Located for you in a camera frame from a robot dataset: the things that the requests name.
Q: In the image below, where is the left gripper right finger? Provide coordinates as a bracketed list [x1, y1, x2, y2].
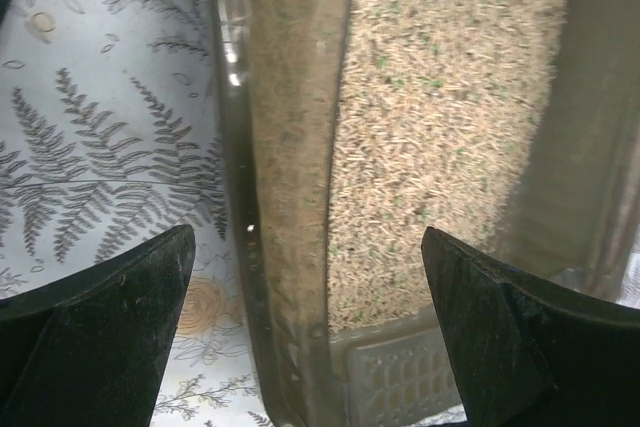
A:
[421, 227, 639, 426]

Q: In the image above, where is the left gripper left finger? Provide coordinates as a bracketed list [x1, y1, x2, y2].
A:
[1, 225, 196, 426]

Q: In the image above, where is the brown plastic litter box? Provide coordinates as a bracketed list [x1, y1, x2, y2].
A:
[213, 0, 639, 426]

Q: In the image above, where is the floral table mat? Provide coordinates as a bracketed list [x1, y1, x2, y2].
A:
[1, 0, 269, 426]

